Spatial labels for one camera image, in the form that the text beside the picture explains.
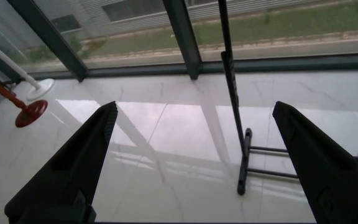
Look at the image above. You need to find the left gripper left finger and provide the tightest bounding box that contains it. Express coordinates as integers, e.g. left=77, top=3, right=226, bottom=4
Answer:
left=4, top=101, right=119, bottom=223

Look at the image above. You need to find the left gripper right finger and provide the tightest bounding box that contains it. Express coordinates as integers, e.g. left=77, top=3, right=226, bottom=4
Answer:
left=272, top=101, right=358, bottom=224

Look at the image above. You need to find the black clothes rack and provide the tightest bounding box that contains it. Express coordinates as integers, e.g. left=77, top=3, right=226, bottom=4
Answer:
left=218, top=0, right=358, bottom=196

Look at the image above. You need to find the red pole stand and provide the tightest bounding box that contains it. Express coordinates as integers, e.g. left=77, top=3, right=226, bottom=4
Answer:
left=0, top=68, right=49, bottom=128

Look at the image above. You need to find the white pole stand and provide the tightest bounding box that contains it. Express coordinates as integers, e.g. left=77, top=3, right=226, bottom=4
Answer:
left=0, top=33, right=56, bottom=101

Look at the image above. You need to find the window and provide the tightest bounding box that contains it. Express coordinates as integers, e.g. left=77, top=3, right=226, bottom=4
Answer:
left=0, top=0, right=358, bottom=83

